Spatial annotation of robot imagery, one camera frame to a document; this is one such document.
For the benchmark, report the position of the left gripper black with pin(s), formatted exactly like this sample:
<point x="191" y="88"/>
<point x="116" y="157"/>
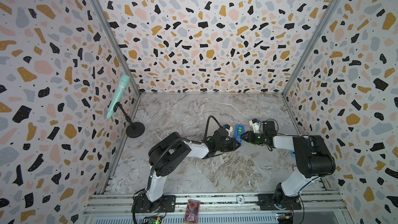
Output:
<point x="230" y="143"/>

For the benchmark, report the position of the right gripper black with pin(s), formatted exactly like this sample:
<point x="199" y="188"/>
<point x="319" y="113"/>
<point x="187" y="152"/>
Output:
<point x="251" y="138"/>

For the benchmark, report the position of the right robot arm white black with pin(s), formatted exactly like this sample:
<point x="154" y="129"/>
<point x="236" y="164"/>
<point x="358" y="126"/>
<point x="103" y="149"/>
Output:
<point x="312" y="157"/>

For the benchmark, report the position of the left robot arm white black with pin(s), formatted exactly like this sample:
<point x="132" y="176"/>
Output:
<point x="166" y="156"/>

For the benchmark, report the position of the blue tape dispenser green roll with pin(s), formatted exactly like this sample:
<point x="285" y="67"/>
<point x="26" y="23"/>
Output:
<point x="240" y="129"/>

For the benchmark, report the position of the black microphone stand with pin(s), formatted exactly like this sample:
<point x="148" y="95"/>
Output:
<point x="134" y="129"/>

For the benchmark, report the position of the mint green microphone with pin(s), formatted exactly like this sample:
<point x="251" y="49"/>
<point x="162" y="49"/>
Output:
<point x="122" y="85"/>

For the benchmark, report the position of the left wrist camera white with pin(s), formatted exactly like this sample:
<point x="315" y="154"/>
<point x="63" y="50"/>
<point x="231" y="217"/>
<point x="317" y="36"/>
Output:
<point x="229" y="129"/>

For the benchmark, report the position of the purple card on rail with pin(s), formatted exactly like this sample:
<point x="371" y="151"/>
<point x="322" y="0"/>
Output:
<point x="192" y="212"/>

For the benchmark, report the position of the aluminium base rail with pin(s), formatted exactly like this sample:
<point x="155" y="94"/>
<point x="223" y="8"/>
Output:
<point x="312" y="207"/>

